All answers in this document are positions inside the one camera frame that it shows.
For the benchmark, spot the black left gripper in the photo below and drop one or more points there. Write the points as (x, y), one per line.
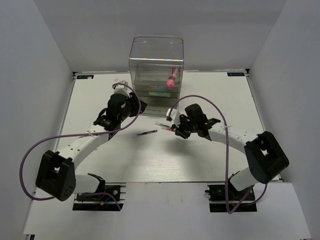
(134, 100)

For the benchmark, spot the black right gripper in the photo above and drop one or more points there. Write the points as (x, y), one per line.
(179, 130)

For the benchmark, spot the red clear pen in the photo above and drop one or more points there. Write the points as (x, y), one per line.
(167, 129)

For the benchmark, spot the green capped highlighter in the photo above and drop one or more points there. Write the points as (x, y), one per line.
(159, 94)

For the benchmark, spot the pink glue stick tube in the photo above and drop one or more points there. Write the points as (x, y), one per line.
(172, 77)

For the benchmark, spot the clear organizer top lid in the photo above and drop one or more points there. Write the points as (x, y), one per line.
(156, 50)

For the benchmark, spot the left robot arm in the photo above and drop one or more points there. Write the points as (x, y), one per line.
(57, 171)

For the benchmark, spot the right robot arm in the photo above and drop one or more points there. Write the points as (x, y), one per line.
(265, 157)

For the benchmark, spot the green clear pen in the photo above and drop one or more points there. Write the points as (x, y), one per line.
(162, 125)

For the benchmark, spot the purple pen refill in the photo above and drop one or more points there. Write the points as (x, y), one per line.
(147, 132)

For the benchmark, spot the left corner blue label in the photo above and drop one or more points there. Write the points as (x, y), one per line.
(85, 77)

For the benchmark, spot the corner blue label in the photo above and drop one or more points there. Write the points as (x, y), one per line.
(85, 77)
(235, 74)

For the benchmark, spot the clear acrylic drawer organizer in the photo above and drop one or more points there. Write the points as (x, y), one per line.
(150, 78)

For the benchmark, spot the right corner blue label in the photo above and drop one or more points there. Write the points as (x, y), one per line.
(235, 74)

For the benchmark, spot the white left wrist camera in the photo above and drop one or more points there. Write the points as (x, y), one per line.
(121, 88)

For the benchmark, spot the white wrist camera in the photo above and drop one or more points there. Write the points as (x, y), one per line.
(121, 88)
(174, 116)

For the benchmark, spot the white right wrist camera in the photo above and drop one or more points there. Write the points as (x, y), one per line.
(174, 116)

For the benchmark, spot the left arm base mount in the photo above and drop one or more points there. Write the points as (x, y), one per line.
(111, 199)

